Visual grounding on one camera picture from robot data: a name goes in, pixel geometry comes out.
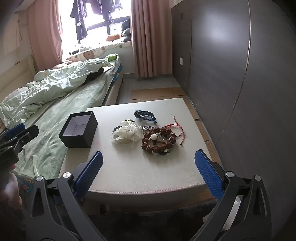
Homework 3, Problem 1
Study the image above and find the black cloth item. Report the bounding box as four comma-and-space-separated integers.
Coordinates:
86, 68, 104, 82

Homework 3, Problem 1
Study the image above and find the dark cushion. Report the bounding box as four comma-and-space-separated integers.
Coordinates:
120, 20, 133, 43

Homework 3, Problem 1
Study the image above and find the pale green duvet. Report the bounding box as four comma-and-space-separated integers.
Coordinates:
0, 58, 119, 127

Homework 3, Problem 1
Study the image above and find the flat cardboard sheet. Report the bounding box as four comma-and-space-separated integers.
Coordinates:
130, 87, 187, 101

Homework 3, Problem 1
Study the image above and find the blue braided bracelet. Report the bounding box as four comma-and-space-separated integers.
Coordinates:
134, 110, 159, 123

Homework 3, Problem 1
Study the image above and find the red string bracelet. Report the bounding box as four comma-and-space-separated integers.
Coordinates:
166, 116, 186, 146

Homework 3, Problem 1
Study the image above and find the green bed sheet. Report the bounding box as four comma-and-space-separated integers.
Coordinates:
16, 61, 123, 180

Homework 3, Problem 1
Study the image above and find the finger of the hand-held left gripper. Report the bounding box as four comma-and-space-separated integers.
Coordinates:
10, 125, 40, 152
0, 123, 25, 145

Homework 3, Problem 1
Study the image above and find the person's left hand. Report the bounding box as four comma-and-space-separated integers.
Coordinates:
0, 170, 23, 209

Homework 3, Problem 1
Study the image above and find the dark hanging garment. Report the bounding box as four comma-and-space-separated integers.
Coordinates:
70, 0, 88, 40
87, 0, 121, 25

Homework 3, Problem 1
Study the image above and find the cream bed headboard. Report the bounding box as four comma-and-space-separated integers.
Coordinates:
0, 53, 36, 100

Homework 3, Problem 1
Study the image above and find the pink curtain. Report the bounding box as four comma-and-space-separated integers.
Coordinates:
129, 0, 174, 78
27, 0, 64, 68

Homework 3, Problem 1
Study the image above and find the brown rudraksha bead bracelet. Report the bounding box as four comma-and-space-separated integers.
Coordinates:
142, 126, 178, 156

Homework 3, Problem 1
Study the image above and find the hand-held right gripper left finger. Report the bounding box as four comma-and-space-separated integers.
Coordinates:
22, 151, 103, 241

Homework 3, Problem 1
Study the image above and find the black cardboard box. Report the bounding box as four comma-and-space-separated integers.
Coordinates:
58, 111, 98, 149

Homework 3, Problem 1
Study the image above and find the dark grey rug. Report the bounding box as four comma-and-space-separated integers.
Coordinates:
87, 205, 219, 241

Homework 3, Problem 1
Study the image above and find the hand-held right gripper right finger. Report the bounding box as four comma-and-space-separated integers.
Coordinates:
192, 149, 272, 241

